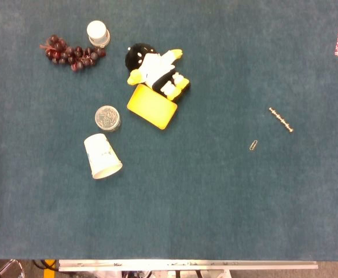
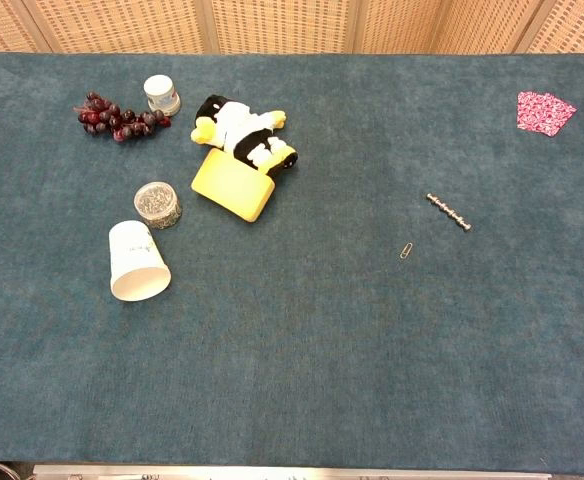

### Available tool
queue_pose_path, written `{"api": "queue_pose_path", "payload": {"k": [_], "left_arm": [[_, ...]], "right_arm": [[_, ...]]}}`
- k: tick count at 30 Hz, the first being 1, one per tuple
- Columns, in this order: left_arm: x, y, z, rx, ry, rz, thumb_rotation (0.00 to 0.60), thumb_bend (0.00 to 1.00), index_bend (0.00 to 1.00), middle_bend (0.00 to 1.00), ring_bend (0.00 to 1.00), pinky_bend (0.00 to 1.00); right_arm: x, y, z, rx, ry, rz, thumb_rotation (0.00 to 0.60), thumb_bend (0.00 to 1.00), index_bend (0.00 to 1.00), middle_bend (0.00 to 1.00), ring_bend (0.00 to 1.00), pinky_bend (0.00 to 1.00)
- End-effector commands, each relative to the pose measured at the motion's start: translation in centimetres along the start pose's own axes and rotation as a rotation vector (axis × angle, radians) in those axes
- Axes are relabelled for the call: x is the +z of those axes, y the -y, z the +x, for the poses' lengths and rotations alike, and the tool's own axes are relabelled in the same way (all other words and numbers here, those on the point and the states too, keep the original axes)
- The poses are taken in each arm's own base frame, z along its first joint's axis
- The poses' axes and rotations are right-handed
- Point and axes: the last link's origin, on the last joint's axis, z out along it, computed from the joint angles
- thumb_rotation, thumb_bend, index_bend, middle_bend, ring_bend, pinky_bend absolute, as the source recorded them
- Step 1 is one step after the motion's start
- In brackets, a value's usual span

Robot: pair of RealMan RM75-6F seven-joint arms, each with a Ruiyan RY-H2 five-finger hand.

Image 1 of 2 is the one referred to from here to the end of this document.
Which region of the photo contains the beaded metal chain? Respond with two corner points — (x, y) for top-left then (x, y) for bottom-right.
(268, 107), (295, 133)

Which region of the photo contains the yellow rectangular sponge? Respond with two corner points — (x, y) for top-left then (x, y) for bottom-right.
(126, 83), (178, 131)

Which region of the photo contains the blue felt table mat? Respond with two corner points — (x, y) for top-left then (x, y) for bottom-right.
(0, 0), (338, 261)

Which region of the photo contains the clear jar of paper clips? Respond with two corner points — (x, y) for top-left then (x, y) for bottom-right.
(94, 105), (122, 133)

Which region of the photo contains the white paper cup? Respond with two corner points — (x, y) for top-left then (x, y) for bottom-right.
(83, 133), (123, 180)

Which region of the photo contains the black white plush doll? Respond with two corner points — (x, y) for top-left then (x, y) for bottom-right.
(124, 43), (192, 101)

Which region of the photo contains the small white lidded bottle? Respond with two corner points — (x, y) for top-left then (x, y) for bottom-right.
(86, 20), (111, 48)

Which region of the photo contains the dark red grape bunch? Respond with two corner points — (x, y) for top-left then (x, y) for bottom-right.
(39, 34), (107, 73)

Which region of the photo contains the chrome stool base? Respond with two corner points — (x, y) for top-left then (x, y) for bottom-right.
(0, 259), (25, 278)

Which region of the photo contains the aluminium frame rail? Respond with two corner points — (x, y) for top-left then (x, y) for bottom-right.
(58, 259), (319, 272)

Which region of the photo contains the black cable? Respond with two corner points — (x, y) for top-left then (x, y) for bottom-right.
(32, 259), (59, 272)

